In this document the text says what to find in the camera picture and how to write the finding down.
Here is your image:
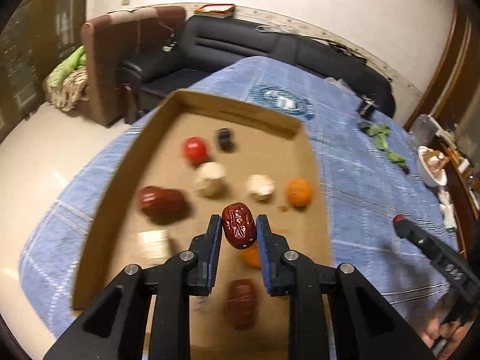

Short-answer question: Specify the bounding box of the red jujube date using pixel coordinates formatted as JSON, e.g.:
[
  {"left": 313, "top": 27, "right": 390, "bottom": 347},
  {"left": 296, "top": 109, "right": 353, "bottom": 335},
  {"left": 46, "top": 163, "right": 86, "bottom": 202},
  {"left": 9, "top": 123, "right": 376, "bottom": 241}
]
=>
[
  {"left": 393, "top": 214, "right": 404, "bottom": 226},
  {"left": 221, "top": 202, "right": 257, "bottom": 250}
]

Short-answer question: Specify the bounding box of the white glove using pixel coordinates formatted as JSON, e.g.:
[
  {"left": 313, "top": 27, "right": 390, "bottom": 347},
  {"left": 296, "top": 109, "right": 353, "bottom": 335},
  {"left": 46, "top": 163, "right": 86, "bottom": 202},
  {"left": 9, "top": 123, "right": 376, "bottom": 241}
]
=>
[{"left": 438, "top": 187, "right": 457, "bottom": 233}]

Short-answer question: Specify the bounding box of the red tomato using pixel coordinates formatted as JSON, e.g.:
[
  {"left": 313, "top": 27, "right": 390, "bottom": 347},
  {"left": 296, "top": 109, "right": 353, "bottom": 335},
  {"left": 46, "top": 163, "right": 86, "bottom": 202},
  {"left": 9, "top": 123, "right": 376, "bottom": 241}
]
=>
[{"left": 182, "top": 136, "right": 208, "bottom": 166}]

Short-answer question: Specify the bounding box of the brown armchair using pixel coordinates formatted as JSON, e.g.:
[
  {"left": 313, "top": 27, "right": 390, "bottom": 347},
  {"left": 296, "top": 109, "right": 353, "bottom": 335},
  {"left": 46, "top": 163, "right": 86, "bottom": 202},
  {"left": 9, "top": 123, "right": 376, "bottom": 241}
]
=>
[{"left": 80, "top": 6, "right": 186, "bottom": 127}]

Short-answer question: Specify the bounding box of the white bowl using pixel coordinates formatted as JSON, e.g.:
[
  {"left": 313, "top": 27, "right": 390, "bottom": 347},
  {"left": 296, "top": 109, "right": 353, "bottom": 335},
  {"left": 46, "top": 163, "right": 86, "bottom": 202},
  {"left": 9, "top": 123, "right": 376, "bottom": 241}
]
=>
[{"left": 416, "top": 145, "right": 450, "bottom": 188}]

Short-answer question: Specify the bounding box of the clear plastic cup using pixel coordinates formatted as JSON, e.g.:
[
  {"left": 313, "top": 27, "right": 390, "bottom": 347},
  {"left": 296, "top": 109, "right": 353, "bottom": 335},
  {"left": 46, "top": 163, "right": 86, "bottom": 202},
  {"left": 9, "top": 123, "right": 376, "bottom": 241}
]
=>
[{"left": 408, "top": 114, "right": 439, "bottom": 149}]

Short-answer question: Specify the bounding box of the wooden side shelf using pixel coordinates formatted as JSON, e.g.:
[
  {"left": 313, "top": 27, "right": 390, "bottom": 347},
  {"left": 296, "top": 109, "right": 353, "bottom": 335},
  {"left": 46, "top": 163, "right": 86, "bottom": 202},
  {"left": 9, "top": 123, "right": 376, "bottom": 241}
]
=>
[{"left": 432, "top": 118, "right": 479, "bottom": 258}]

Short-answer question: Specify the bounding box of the orange tangerine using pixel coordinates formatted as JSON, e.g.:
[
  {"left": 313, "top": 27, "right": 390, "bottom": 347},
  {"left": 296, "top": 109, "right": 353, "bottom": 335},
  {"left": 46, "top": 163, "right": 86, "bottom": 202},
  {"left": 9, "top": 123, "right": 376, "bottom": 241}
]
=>
[
  {"left": 240, "top": 243, "right": 261, "bottom": 269},
  {"left": 286, "top": 178, "right": 313, "bottom": 208}
]

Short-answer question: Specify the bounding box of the dark plum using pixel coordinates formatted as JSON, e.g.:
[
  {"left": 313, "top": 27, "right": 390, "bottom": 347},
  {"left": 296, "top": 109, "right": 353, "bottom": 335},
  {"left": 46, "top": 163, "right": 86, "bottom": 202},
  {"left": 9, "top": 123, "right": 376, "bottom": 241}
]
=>
[{"left": 216, "top": 127, "right": 234, "bottom": 152}]

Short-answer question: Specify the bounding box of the green leafy vegetable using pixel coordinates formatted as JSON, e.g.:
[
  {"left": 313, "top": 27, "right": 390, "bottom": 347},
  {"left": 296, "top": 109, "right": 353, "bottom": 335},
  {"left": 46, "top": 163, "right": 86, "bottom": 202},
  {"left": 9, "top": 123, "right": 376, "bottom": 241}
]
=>
[{"left": 367, "top": 124, "right": 407, "bottom": 168}]

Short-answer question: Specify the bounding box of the black small pouch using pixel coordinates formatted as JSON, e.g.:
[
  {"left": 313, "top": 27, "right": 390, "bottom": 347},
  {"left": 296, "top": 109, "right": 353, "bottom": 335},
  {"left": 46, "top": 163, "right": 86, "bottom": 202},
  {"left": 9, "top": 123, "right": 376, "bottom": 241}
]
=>
[{"left": 358, "top": 121, "right": 372, "bottom": 133}]

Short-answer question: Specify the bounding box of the clear plastic bag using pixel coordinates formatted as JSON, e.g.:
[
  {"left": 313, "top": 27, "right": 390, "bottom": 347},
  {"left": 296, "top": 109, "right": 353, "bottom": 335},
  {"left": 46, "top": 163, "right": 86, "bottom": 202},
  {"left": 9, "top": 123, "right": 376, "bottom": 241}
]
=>
[{"left": 256, "top": 24, "right": 298, "bottom": 35}]

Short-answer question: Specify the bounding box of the dark red date in box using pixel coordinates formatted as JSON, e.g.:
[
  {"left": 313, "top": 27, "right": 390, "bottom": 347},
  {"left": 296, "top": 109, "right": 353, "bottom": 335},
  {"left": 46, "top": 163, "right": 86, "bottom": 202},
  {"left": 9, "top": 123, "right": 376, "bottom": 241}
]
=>
[{"left": 224, "top": 279, "right": 257, "bottom": 330}]

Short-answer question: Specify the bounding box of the black leather sofa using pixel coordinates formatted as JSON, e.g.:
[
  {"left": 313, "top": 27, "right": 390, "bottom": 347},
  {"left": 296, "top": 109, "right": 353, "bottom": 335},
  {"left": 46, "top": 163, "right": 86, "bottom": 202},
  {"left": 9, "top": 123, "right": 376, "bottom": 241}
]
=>
[{"left": 117, "top": 16, "right": 396, "bottom": 117}]

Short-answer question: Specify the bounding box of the small black device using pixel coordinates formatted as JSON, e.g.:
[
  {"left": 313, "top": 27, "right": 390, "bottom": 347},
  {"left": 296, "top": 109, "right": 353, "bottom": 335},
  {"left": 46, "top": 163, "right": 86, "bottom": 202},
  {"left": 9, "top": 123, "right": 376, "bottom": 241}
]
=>
[{"left": 357, "top": 97, "right": 377, "bottom": 120}]

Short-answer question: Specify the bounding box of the white yam in box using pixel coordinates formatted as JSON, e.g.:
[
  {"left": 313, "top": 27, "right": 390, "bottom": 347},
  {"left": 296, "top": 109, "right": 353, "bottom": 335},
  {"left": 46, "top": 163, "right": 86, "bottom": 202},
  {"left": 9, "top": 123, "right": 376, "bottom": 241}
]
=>
[{"left": 137, "top": 229, "right": 172, "bottom": 265}]

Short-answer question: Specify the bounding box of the blue plaid tablecloth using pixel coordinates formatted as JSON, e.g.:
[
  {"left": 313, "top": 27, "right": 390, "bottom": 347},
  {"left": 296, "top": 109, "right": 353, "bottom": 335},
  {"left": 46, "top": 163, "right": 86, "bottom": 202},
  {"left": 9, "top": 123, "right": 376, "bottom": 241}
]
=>
[{"left": 19, "top": 60, "right": 456, "bottom": 336}]

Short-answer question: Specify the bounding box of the brown wooden cabinet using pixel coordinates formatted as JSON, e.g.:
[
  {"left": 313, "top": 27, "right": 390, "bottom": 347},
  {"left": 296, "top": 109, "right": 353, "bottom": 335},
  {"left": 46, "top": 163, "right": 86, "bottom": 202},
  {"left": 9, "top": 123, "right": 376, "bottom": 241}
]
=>
[{"left": 1, "top": 0, "right": 86, "bottom": 140}]

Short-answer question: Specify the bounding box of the green patterned cloth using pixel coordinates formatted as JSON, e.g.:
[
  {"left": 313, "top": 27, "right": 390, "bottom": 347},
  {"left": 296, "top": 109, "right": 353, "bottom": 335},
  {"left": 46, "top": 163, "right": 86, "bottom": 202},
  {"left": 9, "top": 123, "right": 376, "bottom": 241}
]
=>
[{"left": 43, "top": 46, "right": 89, "bottom": 112}]

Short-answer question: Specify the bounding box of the cardboard box tray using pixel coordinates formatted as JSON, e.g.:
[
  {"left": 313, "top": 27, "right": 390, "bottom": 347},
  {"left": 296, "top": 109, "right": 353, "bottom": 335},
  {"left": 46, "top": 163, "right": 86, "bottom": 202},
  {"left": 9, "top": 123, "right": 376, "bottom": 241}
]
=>
[{"left": 70, "top": 88, "right": 335, "bottom": 360}]

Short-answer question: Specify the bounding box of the person right hand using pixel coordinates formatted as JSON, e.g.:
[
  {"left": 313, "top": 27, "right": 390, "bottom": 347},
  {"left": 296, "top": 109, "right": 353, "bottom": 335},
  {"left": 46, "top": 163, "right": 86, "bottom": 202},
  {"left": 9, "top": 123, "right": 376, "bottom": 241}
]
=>
[{"left": 419, "top": 317, "right": 473, "bottom": 360}]

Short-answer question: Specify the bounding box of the red gift box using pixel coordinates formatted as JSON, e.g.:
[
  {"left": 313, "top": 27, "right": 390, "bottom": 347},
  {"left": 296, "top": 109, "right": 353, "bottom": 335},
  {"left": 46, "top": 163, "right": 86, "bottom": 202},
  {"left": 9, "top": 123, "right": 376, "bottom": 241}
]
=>
[{"left": 193, "top": 4, "right": 236, "bottom": 19}]

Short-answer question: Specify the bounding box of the white yam piece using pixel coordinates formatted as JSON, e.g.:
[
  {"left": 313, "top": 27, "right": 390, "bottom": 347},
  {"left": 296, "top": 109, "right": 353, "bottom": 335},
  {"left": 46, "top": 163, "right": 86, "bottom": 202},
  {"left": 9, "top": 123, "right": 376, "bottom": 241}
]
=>
[
  {"left": 246, "top": 174, "right": 276, "bottom": 202},
  {"left": 194, "top": 162, "right": 226, "bottom": 197}
]

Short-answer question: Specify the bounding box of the brown paper in bowl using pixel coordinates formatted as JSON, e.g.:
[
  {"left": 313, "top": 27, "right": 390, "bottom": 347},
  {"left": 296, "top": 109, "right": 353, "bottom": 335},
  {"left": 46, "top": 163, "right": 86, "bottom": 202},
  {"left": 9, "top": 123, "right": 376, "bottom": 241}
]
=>
[{"left": 422, "top": 148, "right": 450, "bottom": 176}]

